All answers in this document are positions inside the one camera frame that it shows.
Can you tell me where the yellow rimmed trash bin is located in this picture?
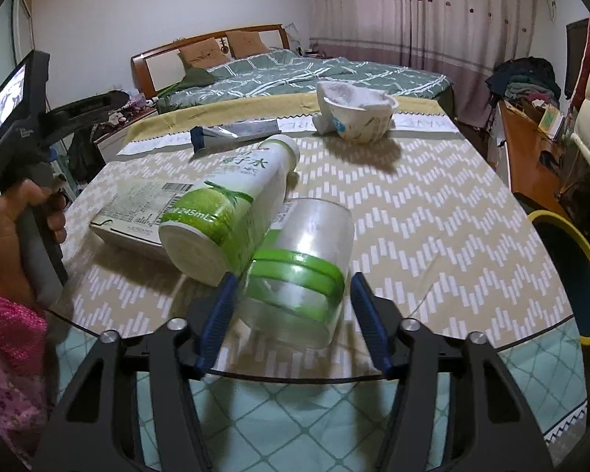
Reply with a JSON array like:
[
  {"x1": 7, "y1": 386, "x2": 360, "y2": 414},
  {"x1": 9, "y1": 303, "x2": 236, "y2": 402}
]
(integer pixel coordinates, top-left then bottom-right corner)
[{"x1": 526, "y1": 210, "x2": 590, "y2": 348}]

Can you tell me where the wooden desk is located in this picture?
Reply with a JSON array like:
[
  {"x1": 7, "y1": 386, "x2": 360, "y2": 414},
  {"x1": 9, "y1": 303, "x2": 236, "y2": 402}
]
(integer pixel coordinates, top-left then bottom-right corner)
[{"x1": 496, "y1": 98, "x2": 572, "y2": 218}]

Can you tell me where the person's left hand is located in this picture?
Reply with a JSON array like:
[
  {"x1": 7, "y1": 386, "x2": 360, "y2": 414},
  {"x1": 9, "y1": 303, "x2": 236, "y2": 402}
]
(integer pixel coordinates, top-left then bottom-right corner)
[{"x1": 0, "y1": 179, "x2": 68, "y2": 306}]

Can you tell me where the green checked duvet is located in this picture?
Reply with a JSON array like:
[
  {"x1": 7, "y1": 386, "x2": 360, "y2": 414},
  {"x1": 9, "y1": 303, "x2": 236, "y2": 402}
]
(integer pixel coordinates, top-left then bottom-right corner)
[{"x1": 170, "y1": 48, "x2": 451, "y2": 109}]

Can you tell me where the dark green cloth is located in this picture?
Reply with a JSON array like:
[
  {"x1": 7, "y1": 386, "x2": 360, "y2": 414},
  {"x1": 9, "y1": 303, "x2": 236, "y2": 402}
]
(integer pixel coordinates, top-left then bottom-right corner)
[{"x1": 155, "y1": 66, "x2": 218, "y2": 114}]

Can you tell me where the printed paper cup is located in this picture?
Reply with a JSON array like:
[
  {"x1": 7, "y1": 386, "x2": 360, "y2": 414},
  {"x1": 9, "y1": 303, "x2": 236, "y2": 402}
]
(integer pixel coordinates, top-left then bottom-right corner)
[{"x1": 322, "y1": 94, "x2": 400, "y2": 145}]

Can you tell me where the dark jacket pile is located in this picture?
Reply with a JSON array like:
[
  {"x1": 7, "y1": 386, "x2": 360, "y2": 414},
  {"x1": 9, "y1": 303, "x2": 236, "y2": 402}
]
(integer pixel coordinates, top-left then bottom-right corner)
[{"x1": 68, "y1": 123, "x2": 107, "y2": 184}]

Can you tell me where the brown pillow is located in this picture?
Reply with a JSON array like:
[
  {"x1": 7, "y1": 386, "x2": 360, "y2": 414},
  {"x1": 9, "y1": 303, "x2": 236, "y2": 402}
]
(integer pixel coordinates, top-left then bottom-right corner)
[
  {"x1": 225, "y1": 30, "x2": 270, "y2": 58},
  {"x1": 177, "y1": 42, "x2": 232, "y2": 68}
]

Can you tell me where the grey squeezed tube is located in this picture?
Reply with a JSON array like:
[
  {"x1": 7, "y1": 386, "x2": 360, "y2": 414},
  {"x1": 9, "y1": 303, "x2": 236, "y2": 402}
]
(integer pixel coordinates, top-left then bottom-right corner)
[{"x1": 189, "y1": 120, "x2": 281, "y2": 155}]

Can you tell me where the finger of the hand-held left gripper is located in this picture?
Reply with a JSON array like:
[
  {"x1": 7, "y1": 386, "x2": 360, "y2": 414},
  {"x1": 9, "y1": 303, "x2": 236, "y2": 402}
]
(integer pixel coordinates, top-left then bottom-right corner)
[{"x1": 42, "y1": 90, "x2": 130, "y2": 131}]

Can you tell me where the green and white cardboard box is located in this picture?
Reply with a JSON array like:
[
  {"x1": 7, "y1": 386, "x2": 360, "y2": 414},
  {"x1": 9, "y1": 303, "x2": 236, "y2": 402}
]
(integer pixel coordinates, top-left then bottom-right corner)
[{"x1": 89, "y1": 179, "x2": 194, "y2": 262}]

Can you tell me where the black television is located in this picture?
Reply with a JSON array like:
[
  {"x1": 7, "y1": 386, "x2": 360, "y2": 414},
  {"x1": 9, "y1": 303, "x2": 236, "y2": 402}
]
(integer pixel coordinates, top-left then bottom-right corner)
[{"x1": 565, "y1": 18, "x2": 590, "y2": 100}]

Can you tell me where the pile of clothes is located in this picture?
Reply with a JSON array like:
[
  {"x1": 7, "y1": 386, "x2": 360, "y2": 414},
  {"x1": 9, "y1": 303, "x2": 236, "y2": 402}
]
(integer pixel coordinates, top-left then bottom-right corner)
[{"x1": 487, "y1": 58, "x2": 562, "y2": 107}]

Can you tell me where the wooden bed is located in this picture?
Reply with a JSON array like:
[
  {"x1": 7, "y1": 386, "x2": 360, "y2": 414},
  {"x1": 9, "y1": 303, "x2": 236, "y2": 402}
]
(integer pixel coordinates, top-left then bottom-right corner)
[{"x1": 130, "y1": 24, "x2": 454, "y2": 115}]

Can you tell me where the white nightstand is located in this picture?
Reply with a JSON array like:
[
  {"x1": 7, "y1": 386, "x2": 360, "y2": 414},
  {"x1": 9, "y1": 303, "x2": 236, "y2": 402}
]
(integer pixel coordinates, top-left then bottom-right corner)
[{"x1": 93, "y1": 111, "x2": 159, "y2": 164}]

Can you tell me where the white and green plastic bottle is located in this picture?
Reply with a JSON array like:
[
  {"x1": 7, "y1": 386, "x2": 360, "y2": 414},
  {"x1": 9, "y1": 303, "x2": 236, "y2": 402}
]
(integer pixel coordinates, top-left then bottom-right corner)
[{"x1": 158, "y1": 134, "x2": 302, "y2": 287}]

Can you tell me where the pink curtain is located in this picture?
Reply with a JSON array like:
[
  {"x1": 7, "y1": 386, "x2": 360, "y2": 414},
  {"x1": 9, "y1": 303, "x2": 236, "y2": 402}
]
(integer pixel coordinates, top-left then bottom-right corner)
[{"x1": 309, "y1": 0, "x2": 540, "y2": 125}]

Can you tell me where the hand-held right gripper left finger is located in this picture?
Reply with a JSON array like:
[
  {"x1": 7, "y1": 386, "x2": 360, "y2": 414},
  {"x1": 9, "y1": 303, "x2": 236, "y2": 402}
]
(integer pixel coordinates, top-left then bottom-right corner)
[{"x1": 32, "y1": 271, "x2": 239, "y2": 472}]

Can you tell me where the sliding wardrobe door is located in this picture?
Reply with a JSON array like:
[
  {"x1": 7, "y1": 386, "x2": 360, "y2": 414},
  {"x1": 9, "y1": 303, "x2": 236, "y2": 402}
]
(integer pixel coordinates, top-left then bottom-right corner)
[{"x1": 0, "y1": 0, "x2": 35, "y2": 109}]

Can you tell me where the person's left forearm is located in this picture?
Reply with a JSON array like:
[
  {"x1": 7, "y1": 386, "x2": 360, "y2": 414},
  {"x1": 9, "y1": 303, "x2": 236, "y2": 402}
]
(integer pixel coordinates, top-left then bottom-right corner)
[{"x1": 0, "y1": 256, "x2": 56, "y2": 459}]

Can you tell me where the clear plastic jar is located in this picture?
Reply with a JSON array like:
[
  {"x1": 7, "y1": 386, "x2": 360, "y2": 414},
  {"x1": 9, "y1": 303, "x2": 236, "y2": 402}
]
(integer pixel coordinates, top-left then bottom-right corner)
[{"x1": 236, "y1": 197, "x2": 356, "y2": 353}]

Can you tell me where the small green and white box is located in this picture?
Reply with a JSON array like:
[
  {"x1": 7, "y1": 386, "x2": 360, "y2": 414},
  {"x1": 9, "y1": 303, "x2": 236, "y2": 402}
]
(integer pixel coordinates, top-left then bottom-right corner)
[{"x1": 538, "y1": 105, "x2": 565, "y2": 140}]

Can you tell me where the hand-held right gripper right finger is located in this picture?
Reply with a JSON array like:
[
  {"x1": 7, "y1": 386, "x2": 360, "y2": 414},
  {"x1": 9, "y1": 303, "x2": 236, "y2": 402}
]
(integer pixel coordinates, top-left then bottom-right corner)
[{"x1": 349, "y1": 270, "x2": 554, "y2": 472}]

